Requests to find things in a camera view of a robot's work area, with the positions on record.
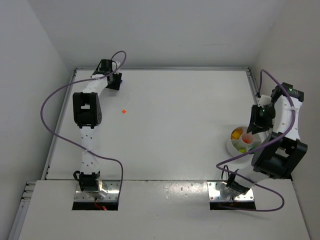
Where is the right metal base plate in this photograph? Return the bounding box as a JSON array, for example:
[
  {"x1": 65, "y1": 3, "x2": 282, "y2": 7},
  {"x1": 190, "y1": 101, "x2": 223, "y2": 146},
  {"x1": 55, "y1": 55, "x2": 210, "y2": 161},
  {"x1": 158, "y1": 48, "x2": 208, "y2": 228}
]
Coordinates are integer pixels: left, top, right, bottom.
[{"x1": 207, "y1": 180, "x2": 255, "y2": 203}]

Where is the black thin cable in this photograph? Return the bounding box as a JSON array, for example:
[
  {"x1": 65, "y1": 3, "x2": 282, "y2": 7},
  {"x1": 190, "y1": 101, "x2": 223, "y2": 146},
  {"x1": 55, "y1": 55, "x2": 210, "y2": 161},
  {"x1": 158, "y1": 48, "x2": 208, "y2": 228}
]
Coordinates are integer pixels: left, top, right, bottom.
[{"x1": 221, "y1": 164, "x2": 232, "y2": 192}]

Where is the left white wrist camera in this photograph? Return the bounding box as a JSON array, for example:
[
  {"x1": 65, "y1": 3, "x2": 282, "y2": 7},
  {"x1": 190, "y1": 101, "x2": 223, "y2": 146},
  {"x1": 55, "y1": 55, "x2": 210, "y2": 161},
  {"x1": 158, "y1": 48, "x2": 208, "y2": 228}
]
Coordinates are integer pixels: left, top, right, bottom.
[{"x1": 112, "y1": 60, "x2": 121, "y2": 68}]

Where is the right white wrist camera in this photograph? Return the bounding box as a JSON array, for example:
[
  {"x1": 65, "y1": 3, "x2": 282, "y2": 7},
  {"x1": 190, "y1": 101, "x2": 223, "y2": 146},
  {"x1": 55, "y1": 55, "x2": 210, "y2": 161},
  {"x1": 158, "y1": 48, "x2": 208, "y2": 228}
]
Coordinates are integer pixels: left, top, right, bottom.
[{"x1": 257, "y1": 95, "x2": 272, "y2": 108}]

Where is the white round divided container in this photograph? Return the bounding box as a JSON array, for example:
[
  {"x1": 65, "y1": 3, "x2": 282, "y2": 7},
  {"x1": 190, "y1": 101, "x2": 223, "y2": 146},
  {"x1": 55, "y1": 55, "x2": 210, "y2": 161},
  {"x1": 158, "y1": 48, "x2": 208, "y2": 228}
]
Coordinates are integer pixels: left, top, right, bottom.
[{"x1": 226, "y1": 126, "x2": 262, "y2": 157}]

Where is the purple cable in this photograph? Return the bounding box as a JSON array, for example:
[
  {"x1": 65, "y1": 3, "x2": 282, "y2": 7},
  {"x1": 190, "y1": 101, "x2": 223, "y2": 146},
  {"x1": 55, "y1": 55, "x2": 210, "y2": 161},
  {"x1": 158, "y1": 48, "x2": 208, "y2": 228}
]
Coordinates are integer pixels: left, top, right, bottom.
[
  {"x1": 40, "y1": 50, "x2": 127, "y2": 193},
  {"x1": 215, "y1": 69, "x2": 296, "y2": 211}
]

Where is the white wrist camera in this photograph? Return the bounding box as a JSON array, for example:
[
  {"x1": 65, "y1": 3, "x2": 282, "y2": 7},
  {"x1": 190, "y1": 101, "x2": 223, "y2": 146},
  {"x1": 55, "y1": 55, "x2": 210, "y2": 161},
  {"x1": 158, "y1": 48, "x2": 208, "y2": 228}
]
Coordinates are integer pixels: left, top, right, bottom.
[
  {"x1": 257, "y1": 95, "x2": 272, "y2": 108},
  {"x1": 112, "y1": 60, "x2": 121, "y2": 68}
]

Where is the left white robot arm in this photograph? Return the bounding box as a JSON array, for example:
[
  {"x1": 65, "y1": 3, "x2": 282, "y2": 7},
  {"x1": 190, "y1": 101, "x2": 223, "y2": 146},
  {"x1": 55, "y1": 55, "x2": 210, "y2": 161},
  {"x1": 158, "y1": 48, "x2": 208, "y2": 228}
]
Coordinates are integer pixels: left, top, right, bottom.
[{"x1": 72, "y1": 59, "x2": 122, "y2": 194}]

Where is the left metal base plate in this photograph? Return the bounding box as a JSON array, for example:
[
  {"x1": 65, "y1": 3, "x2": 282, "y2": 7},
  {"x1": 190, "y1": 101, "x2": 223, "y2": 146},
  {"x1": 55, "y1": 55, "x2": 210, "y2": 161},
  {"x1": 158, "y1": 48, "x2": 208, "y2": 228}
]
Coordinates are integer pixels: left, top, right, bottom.
[{"x1": 73, "y1": 180, "x2": 120, "y2": 203}]

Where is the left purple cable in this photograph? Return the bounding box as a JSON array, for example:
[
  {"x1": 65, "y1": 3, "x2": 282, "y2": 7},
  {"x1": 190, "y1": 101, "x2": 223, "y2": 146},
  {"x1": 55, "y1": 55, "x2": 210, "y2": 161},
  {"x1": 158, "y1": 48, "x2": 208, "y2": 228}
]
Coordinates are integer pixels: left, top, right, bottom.
[{"x1": 40, "y1": 50, "x2": 127, "y2": 193}]

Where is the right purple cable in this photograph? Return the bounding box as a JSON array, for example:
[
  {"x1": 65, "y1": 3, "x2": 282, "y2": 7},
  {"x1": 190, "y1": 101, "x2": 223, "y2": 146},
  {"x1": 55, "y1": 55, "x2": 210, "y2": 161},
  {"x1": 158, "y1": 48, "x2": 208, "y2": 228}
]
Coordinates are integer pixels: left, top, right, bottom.
[{"x1": 215, "y1": 69, "x2": 296, "y2": 211}]

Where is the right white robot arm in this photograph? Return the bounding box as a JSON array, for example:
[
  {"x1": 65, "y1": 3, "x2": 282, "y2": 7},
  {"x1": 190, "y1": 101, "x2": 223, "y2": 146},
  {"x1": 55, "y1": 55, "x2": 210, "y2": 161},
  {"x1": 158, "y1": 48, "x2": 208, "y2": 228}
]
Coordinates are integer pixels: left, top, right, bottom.
[{"x1": 226, "y1": 82, "x2": 308, "y2": 195}]

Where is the lime green lego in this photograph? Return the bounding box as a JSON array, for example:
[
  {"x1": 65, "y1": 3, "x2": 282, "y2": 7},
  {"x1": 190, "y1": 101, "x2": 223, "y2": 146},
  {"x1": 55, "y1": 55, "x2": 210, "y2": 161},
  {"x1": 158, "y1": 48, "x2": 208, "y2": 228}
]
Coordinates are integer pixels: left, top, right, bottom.
[{"x1": 238, "y1": 148, "x2": 247, "y2": 154}]

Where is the yellow long lego brick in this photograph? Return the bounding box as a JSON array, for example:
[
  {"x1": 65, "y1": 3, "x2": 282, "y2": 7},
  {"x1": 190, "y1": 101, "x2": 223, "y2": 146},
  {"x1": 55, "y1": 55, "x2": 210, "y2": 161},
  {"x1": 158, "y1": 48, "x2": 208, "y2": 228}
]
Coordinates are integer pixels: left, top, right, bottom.
[{"x1": 230, "y1": 127, "x2": 244, "y2": 140}]

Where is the metal base plate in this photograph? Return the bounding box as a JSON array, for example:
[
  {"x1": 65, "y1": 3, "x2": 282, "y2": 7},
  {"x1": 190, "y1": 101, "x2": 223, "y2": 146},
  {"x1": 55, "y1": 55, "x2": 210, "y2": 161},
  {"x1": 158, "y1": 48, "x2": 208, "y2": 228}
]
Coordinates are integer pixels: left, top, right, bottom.
[
  {"x1": 73, "y1": 180, "x2": 120, "y2": 203},
  {"x1": 207, "y1": 180, "x2": 255, "y2": 203}
]

